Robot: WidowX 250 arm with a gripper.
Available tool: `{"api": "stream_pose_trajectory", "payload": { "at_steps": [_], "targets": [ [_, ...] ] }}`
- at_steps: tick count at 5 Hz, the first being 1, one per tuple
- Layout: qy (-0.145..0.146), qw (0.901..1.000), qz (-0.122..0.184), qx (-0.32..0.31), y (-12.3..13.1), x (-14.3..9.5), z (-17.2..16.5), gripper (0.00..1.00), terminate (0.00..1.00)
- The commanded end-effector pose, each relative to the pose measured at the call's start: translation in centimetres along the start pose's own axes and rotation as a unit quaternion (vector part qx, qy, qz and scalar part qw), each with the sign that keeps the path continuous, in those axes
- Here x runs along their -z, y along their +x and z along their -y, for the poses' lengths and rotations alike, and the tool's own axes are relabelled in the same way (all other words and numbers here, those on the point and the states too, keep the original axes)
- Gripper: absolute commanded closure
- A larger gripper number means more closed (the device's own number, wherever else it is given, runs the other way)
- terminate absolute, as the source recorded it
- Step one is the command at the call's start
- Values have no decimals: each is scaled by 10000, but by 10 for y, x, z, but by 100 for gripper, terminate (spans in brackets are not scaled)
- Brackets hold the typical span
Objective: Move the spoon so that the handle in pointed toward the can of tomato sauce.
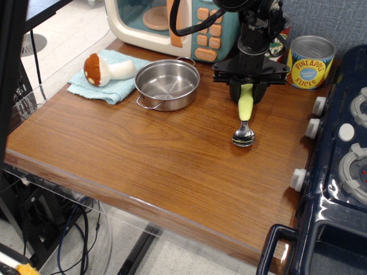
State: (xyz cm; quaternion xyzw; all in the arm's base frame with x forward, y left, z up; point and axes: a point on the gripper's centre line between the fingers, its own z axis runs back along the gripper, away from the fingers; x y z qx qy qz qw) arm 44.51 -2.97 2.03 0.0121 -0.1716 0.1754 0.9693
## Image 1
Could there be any stainless steel pot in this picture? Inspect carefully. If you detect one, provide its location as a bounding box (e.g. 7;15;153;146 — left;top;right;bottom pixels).
135;57;200;112

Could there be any tomato sauce can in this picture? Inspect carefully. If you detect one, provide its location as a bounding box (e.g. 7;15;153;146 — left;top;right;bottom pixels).
265;13;291;62

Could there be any black table leg frame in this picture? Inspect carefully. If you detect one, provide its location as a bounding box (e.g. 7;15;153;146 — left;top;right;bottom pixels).
117;223;162;275

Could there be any dark blue toy stove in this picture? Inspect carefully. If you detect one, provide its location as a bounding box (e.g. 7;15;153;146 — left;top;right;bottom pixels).
257;45;366;274

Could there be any pineapple slices can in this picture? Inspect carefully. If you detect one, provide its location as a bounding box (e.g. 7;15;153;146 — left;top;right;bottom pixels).
287;36;337;90

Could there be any plush toy mushroom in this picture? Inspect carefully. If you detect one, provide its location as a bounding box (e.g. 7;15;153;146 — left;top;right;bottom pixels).
83;53;137;87

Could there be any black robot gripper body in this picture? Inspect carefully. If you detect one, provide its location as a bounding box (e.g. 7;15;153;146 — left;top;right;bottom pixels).
212;21;289;86

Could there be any toy microwave oven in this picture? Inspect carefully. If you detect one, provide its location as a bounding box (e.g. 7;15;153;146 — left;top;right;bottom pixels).
105;0;241;63

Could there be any blue cable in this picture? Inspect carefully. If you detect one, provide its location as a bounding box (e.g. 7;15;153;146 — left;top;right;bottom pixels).
57;200;101;275

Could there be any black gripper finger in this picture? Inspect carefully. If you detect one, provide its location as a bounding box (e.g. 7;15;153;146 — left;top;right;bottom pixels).
252;82;268;104
229;81;242;104

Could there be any light blue cloth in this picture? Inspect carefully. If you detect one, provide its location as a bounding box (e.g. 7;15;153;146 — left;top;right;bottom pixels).
67;49;149;105

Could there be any black computer tower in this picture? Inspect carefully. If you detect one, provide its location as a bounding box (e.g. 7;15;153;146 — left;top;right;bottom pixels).
13;63;37;119

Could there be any white stove knob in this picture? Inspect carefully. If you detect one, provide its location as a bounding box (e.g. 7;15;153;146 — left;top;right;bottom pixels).
312;96;327;116
305;119;321;139
290;168;307;192

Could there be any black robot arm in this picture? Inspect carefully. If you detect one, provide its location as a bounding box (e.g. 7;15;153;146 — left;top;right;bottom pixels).
212;1;290;104

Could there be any black cable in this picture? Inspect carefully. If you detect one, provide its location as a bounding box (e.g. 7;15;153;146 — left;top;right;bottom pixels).
50;197;101;275

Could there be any yellow handled metal spoon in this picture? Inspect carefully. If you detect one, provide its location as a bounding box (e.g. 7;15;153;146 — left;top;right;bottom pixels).
232;84;256;147

